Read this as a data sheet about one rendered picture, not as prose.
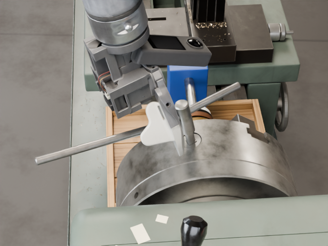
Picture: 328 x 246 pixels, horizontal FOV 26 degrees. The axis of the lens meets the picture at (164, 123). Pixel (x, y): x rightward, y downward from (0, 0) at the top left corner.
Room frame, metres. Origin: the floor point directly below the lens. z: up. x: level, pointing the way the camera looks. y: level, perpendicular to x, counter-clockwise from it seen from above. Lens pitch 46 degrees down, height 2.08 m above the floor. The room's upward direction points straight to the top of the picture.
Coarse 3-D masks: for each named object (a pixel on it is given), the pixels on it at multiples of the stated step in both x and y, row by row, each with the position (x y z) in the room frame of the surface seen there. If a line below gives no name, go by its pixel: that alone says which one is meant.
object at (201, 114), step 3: (198, 111) 0.95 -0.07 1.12; (201, 111) 0.95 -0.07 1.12; (204, 111) 0.96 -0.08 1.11; (207, 111) 0.96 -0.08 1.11; (192, 114) 0.95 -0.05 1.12; (195, 114) 0.94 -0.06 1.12; (198, 114) 0.94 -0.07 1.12; (201, 114) 0.95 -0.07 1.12; (204, 114) 0.95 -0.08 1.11; (207, 114) 0.95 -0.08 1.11; (210, 114) 0.96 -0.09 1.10; (192, 117) 0.94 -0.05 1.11; (195, 117) 0.93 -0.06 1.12; (198, 117) 0.93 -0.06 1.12; (201, 117) 0.93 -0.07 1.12; (204, 117) 0.94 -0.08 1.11; (207, 117) 0.94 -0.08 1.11; (210, 117) 0.95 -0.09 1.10
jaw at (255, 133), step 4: (236, 116) 0.86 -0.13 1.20; (240, 116) 0.86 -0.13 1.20; (232, 120) 0.86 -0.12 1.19; (236, 120) 0.85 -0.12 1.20; (240, 120) 0.85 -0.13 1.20; (244, 120) 0.85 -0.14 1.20; (248, 120) 0.86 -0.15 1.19; (252, 124) 0.85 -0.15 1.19; (252, 128) 0.82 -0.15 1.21; (248, 132) 0.81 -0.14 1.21; (252, 132) 0.81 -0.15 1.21; (256, 132) 0.82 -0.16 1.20; (260, 132) 0.82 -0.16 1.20; (252, 136) 0.80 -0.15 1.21; (256, 136) 0.81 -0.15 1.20; (260, 136) 0.81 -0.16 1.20; (260, 140) 0.80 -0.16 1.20; (264, 140) 0.81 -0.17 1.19
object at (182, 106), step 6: (180, 102) 0.77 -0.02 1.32; (186, 102) 0.77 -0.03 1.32; (180, 108) 0.76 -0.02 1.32; (186, 108) 0.76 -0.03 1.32; (180, 114) 0.76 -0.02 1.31; (186, 114) 0.76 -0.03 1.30; (180, 120) 0.76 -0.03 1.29; (186, 120) 0.76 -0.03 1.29; (192, 120) 0.77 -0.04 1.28; (186, 126) 0.76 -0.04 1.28; (192, 126) 0.76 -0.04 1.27; (186, 132) 0.76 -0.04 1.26; (192, 132) 0.76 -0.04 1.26; (186, 138) 0.77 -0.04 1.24; (192, 138) 0.77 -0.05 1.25
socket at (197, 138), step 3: (195, 135) 0.78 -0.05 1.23; (198, 135) 0.78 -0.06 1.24; (195, 138) 0.78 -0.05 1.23; (198, 138) 0.77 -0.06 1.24; (198, 141) 0.77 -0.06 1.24; (201, 141) 0.77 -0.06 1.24; (186, 144) 0.76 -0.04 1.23; (192, 144) 0.76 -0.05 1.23; (195, 144) 0.76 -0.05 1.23; (198, 144) 0.76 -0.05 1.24; (186, 147) 0.76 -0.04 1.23; (189, 147) 0.76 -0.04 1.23; (192, 147) 0.76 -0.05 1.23
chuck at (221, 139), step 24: (216, 120) 0.81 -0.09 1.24; (168, 144) 0.77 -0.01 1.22; (216, 144) 0.76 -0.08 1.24; (240, 144) 0.77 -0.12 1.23; (264, 144) 0.79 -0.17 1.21; (120, 168) 0.79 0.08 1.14; (144, 168) 0.74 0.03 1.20; (168, 168) 0.72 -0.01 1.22; (288, 168) 0.78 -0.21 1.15; (120, 192) 0.75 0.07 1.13
